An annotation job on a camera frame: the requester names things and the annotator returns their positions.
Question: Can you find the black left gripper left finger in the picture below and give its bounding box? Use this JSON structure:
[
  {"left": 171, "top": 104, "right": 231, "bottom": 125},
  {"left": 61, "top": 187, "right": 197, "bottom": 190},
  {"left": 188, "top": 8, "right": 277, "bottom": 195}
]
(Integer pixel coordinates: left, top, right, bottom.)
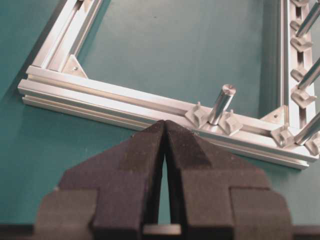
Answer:
[{"left": 35, "top": 120, "right": 165, "bottom": 240}]

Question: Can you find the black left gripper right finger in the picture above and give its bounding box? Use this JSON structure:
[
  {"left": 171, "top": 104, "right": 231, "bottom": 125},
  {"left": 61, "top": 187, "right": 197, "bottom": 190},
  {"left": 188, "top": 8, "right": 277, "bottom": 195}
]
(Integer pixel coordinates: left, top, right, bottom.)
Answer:
[{"left": 165, "top": 120, "right": 293, "bottom": 240}]

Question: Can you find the aluminium pin nearest corner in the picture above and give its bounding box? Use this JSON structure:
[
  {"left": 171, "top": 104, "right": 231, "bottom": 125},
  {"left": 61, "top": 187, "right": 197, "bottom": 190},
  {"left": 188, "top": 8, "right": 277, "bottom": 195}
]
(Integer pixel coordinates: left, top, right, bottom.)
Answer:
[{"left": 294, "top": 112, "right": 320, "bottom": 145}]

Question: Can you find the aluminium pin in row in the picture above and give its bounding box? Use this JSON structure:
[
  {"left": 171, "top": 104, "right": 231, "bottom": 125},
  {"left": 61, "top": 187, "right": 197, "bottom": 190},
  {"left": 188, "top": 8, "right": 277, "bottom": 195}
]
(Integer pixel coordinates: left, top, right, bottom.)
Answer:
[
  {"left": 298, "top": 58, "right": 320, "bottom": 90},
  {"left": 295, "top": 0, "right": 320, "bottom": 38}
]

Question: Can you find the single aluminium pin on frame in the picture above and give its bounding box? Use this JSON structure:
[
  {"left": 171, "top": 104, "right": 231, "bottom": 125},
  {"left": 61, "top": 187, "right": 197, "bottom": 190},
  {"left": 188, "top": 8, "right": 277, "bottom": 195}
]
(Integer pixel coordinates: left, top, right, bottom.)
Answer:
[{"left": 208, "top": 84, "right": 236, "bottom": 125}]

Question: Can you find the aluminium extrusion frame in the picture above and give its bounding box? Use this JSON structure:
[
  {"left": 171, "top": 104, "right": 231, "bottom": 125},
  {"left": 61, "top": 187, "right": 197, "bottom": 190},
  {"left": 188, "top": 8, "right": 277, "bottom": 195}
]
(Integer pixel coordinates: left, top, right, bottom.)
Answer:
[{"left": 17, "top": 0, "right": 320, "bottom": 170}]

